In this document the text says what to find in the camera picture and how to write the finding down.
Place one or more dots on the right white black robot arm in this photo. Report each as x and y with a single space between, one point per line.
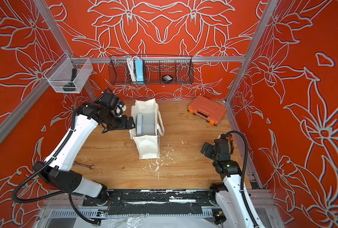
231 195

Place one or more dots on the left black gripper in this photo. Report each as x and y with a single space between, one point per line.
125 125

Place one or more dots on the white printed canvas tote bag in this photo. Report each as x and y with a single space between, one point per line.
153 128

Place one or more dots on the black wire wall basket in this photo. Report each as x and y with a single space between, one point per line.
122 69

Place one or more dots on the small metal wrench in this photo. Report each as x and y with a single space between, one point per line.
90 167

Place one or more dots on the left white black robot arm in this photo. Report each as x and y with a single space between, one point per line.
56 171

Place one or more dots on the clear plastic wall bin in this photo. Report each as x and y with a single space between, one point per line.
59 74

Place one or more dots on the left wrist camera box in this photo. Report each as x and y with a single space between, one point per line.
112 102

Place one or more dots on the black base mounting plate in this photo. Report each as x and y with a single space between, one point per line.
166 202

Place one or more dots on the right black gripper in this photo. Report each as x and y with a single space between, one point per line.
210 152

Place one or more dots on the dark green flashlight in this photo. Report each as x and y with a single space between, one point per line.
70 86

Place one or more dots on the orange plastic tool case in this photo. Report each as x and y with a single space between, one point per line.
207 109

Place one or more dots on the light blue power bank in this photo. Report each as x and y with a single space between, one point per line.
139 67

